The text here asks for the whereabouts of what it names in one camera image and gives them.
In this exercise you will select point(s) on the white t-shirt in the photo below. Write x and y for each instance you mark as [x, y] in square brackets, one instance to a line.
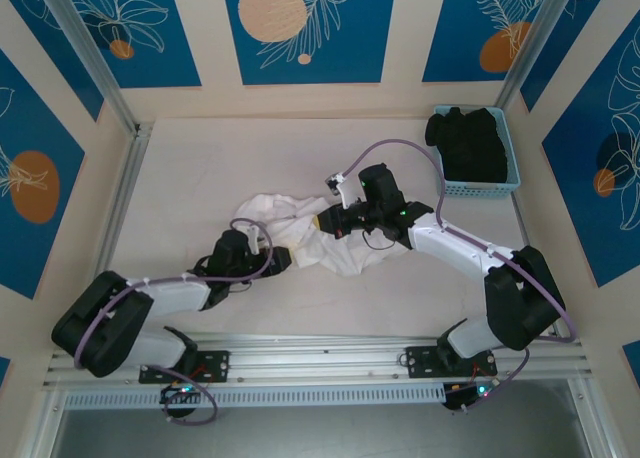
[345, 258]

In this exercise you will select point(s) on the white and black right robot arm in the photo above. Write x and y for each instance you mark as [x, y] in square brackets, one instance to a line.
[450, 243]

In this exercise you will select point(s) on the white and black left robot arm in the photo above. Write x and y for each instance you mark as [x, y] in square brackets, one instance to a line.
[170, 295]

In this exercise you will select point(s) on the light blue plastic basket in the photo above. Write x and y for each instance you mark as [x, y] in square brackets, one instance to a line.
[480, 190]

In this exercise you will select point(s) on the black clothing pile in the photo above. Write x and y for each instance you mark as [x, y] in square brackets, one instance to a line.
[475, 148]

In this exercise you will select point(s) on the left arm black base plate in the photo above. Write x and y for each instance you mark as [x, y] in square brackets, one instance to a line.
[215, 365]

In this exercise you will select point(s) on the long aluminium base rail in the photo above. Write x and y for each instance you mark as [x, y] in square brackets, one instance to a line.
[325, 360]

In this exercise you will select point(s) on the blue floral wall panel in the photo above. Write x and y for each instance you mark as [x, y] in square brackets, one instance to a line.
[350, 53]
[590, 28]
[55, 63]
[450, 28]
[30, 253]
[150, 28]
[575, 203]

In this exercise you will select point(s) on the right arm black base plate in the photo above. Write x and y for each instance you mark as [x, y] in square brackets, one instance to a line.
[425, 363]

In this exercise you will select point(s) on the aluminium corner post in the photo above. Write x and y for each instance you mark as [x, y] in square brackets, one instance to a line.
[83, 38]
[537, 38]

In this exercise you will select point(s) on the aluminium frame leg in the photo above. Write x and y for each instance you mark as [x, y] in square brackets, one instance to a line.
[595, 428]
[44, 423]

